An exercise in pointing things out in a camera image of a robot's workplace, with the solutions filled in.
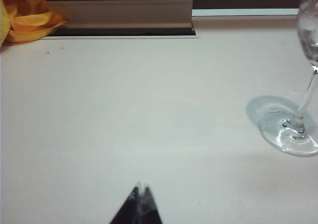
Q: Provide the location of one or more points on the clear wine glass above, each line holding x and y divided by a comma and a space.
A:
293, 134

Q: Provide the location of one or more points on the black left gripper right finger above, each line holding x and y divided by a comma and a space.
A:
150, 211

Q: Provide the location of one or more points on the orange yellow cloth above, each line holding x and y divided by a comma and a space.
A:
24, 22

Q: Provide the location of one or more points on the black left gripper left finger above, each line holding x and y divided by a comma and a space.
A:
129, 209

